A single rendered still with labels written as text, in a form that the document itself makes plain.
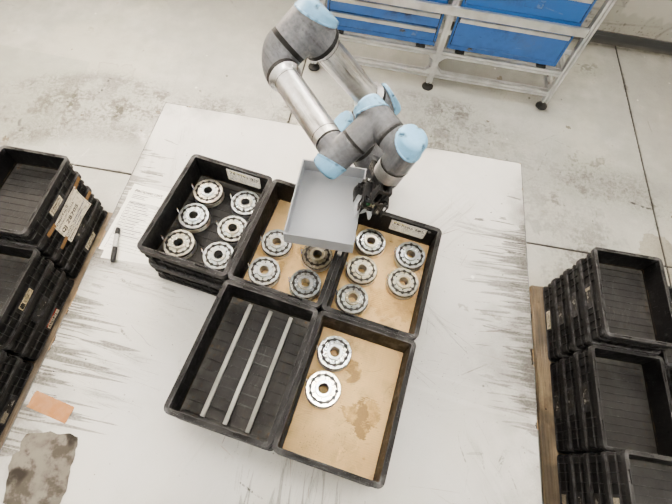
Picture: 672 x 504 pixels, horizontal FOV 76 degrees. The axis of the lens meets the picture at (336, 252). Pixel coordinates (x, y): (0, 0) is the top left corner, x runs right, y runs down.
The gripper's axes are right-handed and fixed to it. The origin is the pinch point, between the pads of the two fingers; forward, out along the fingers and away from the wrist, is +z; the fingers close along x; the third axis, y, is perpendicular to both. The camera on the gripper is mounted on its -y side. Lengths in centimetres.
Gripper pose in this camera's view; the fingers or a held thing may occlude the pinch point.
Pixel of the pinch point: (359, 207)
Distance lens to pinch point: 126.7
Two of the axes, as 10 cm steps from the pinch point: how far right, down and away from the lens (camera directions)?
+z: -3.1, 4.1, 8.6
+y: -0.9, 8.8, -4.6
